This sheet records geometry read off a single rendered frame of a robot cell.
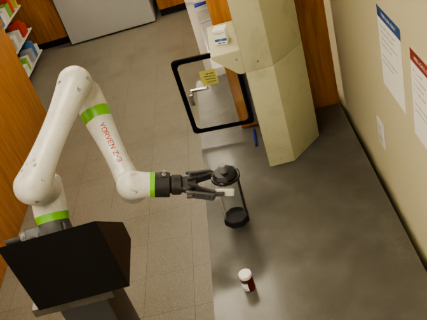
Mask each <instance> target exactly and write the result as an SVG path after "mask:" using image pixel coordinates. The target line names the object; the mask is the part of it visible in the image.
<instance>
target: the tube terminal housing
mask: <svg viewBox="0 0 427 320"><path fill-rule="evenodd" d="M227 3H228V6H229V10H230V13H231V18H232V21H233V25H234V29H235V33H236V37H237V40H238V45H239V47H240V52H241V57H242V60H243V64H244V67H245V72H246V75H247V79H248V83H249V87H250V91H251V94H252V99H253V101H254V106H255V111H256V114H257V118H258V121H259V126H260V129H261V133H262V137H263V141H264V145H265V148H266V153H267V155H268V160H269V165H270V167H271V166H276V165H279V164H283V163H288V162H291V161H295V160H296V159H297V158H298V157H299V156H300V155H301V154H302V153H303V152H304V151H305V150H306V149H307V148H308V147H309V146H310V145H311V144H312V143H313V142H314V141H315V140H316V139H317V138H318V136H319V132H318V125H317V122H316V115H315V108H314V105H313V98H312V94H311V88H310V84H309V77H308V71H307V67H306V61H305V57H304V50H303V47H302V41H301V34H300V30H299V24H298V19H297V13H296V9H295V3H294V0H227Z"/></svg>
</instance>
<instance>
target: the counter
mask: <svg viewBox="0 0 427 320"><path fill-rule="evenodd" d="M315 115H316V122H317V125H318V132H319V136H318V138H317V139H316V140H315V141H314V142H313V143H312V144H311V145H310V146H309V147H308V148H307V149H306V150H305V151H304V152H303V153H302V154H301V155H300V156H299V157H298V158H297V159H296V160H295V161H291V162H288V163H283V164H279V165H276V166H271V167H270V165H269V160H268V155H267V153H266V148H265V145H264V141H263V137H262V133H261V129H260V126H259V124H255V125H252V126H247V127H244V128H241V126H234V127H230V128H224V129H221V130H215V131H208V132H204V133H200V134H201V149H202V158H203V169H204V170H207V169H211V170H213V171H214V170H216V169H217V168H218V167H219V164H220V163H225V164H226V165H229V166H235V167H237V168H238V169H239V171H240V177H239V179H240V184H241V189H242V192H243V197H244V199H245V204H246V207H247V209H248V214H249V218H250V220H249V221H248V222H247V223H246V225H245V226H243V227H239V228H235V229H232V228H230V227H228V226H226V224H225V222H224V215H223V212H222V208H221V205H220V201H219V197H218V196H217V197H215V199H214V200H213V201H209V200H206V207H207V223H208V238H209V247H210V263H211V271H212V288H213V303H214V312H215V320H427V272H426V270H425V268H424V266H423V264H422V262H421V260H420V258H419V256H418V255H417V253H416V251H415V249H414V247H413V245H412V243H411V241H410V239H409V237H408V235H407V233H406V231H405V229H404V227H403V225H402V223H401V221H400V219H399V217H398V215H397V214H396V212H395V210H394V208H393V206H392V204H391V202H390V200H389V198H388V196H387V195H386V193H385V191H384V189H383V186H382V185H381V183H380V181H379V179H378V177H377V175H376V173H375V171H374V169H373V167H372V165H371V163H370V161H369V159H368V157H367V155H366V154H365V152H364V150H363V148H362V146H361V144H360V142H359V140H358V138H357V136H356V135H355V132H354V131H353V129H352V127H351V125H350V123H349V121H348V118H347V117H346V115H345V113H344V111H343V109H342V107H341V105H340V103H335V104H332V105H328V106H325V107H320V108H317V109H315ZM253 129H255V134H256V138H257V146H255V142H254V133H253ZM242 269H249V270H250V271H251V273H252V277H253V279H254V283H255V289H254V290H253V291H252V292H246V291H244V290H243V287H242V285H241V281H240V278H239V275H238V273H239V271H240V270H242Z"/></svg>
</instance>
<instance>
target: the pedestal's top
mask: <svg viewBox="0 0 427 320"><path fill-rule="evenodd" d="M115 294H116V290H114V291H109V292H107V293H102V294H99V295H95V296H92V297H88V298H84V299H80V300H76V301H73V302H69V303H65V304H62V305H58V306H54V307H50V308H47V309H43V310H39V309H38V308H37V306H36V305H35V303H33V306H32V312H33V314H34V315H35V316H36V317H39V316H44V315H47V314H52V313H54V312H59V311H62V310H67V309H71V308H75V307H79V306H82V305H86V304H89V303H94V302H99V301H102V300H107V299H109V298H114V297H115Z"/></svg>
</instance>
